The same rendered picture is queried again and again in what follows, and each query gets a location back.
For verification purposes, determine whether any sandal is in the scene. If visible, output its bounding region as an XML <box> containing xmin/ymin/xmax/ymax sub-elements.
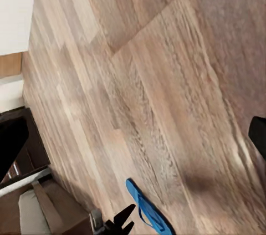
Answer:
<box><xmin>126</xmin><ymin>179</ymin><xmax>176</xmax><ymax>235</ymax></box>

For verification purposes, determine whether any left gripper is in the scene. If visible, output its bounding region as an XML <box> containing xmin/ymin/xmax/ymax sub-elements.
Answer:
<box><xmin>101</xmin><ymin>204</ymin><xmax>136</xmax><ymax>235</ymax></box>

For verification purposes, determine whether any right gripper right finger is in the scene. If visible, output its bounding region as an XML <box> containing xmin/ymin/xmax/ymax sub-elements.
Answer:
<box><xmin>248</xmin><ymin>116</ymin><xmax>266</xmax><ymax>161</ymax></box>

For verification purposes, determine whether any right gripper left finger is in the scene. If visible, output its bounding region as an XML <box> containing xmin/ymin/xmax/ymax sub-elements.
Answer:
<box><xmin>0</xmin><ymin>116</ymin><xmax>29</xmax><ymax>183</ymax></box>

